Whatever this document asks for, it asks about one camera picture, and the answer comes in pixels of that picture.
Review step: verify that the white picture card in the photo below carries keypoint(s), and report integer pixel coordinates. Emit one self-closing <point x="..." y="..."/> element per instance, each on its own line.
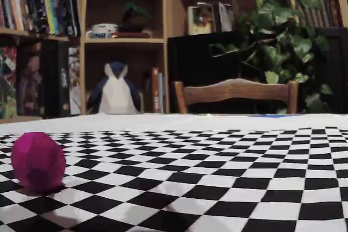
<point x="225" y="17"/>

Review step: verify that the cream picture card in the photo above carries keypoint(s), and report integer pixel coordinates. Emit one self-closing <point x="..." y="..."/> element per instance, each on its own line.
<point x="201" y="25"/>

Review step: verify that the green leafy houseplant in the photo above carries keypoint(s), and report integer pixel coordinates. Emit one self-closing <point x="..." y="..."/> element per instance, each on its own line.
<point x="280" y="17"/>

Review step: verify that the white game box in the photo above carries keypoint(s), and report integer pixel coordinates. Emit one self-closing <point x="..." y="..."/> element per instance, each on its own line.
<point x="74" y="85"/>

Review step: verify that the colourful game boxes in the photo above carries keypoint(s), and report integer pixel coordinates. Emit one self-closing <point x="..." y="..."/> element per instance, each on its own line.
<point x="21" y="85"/>

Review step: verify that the black white checkered sheet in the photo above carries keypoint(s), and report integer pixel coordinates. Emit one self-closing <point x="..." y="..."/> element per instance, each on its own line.
<point x="217" y="166"/>

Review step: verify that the pink faceted ball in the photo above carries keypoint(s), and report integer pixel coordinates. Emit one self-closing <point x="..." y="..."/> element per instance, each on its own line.
<point x="38" y="161"/>

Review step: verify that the black sideboard cabinet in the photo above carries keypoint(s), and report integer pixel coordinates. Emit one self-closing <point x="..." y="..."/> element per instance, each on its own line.
<point x="190" y="61"/>

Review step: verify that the white mug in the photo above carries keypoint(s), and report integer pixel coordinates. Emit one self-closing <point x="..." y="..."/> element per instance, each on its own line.
<point x="103" y="31"/>

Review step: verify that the wooden chair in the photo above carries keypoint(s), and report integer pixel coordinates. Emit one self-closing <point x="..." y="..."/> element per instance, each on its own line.
<point x="236" y="90"/>

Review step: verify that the colourful book row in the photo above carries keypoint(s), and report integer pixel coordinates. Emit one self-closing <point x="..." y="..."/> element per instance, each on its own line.
<point x="40" y="3"/>

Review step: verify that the small bonsai model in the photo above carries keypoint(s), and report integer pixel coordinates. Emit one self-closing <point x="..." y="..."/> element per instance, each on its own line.
<point x="133" y="24"/>

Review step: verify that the orange red books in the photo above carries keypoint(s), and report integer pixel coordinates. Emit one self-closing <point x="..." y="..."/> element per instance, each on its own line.
<point x="155" y="93"/>

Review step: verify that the blue white penguin figure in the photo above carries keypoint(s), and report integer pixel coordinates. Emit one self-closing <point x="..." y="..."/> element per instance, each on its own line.
<point x="117" y="96"/>

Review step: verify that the brown book row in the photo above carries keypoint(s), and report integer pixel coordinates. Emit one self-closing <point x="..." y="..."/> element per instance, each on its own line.
<point x="320" y="9"/>

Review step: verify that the blue tape strip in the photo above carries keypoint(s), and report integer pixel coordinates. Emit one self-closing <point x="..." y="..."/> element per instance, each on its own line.
<point x="267" y="115"/>

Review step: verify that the black game box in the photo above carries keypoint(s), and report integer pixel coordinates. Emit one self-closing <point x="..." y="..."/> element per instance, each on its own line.
<point x="55" y="80"/>

